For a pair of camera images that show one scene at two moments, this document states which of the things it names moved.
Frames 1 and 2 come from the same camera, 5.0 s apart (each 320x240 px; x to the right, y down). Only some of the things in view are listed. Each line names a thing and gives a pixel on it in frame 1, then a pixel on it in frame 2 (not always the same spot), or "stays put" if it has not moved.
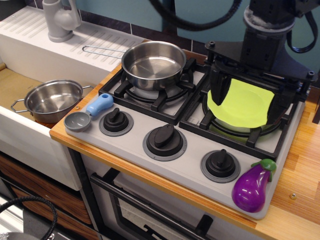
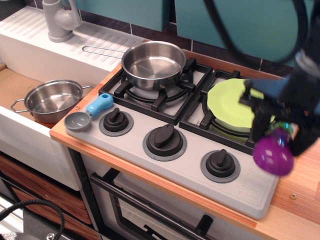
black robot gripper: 262,61 -> 290,97
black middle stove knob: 165,144 stays put
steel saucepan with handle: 150,66 stays put
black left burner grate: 168,106 stays put
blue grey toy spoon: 80,121 stays put
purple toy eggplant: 249,187 -> 274,152
